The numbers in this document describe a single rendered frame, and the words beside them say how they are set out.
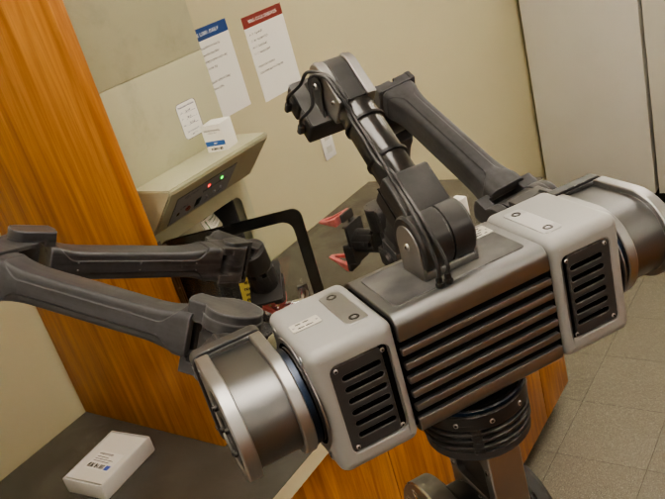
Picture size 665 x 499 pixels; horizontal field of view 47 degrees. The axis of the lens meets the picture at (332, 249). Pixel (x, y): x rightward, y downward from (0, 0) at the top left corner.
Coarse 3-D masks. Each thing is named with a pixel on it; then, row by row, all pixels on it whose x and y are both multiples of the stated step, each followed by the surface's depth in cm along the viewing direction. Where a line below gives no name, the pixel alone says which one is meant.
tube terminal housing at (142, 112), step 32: (192, 64) 167; (128, 96) 153; (160, 96) 160; (192, 96) 167; (128, 128) 154; (160, 128) 160; (128, 160) 154; (160, 160) 161; (224, 192) 176; (192, 224) 169
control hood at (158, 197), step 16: (240, 144) 166; (256, 144) 168; (192, 160) 164; (208, 160) 161; (224, 160) 160; (240, 160) 167; (160, 176) 159; (176, 176) 156; (192, 176) 153; (208, 176) 158; (240, 176) 175; (144, 192) 152; (160, 192) 149; (176, 192) 150; (144, 208) 154; (160, 208) 152; (160, 224) 155
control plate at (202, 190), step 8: (232, 168) 166; (216, 176) 161; (224, 176) 165; (208, 184) 161; (216, 184) 165; (224, 184) 169; (192, 192) 156; (200, 192) 160; (208, 192) 164; (216, 192) 168; (184, 200) 156; (192, 200) 160; (200, 200) 164; (176, 208) 155; (184, 208) 159; (192, 208) 163; (168, 224) 158
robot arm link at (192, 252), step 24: (24, 240) 114; (48, 240) 116; (216, 240) 142; (48, 264) 117; (72, 264) 119; (96, 264) 122; (120, 264) 124; (144, 264) 127; (168, 264) 130; (192, 264) 133; (216, 264) 136; (240, 264) 140
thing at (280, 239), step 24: (264, 216) 157; (288, 216) 157; (168, 240) 159; (192, 240) 159; (264, 240) 159; (288, 240) 159; (288, 264) 161; (312, 264) 161; (192, 288) 163; (216, 288) 163; (288, 288) 163; (312, 288) 164; (264, 312) 166
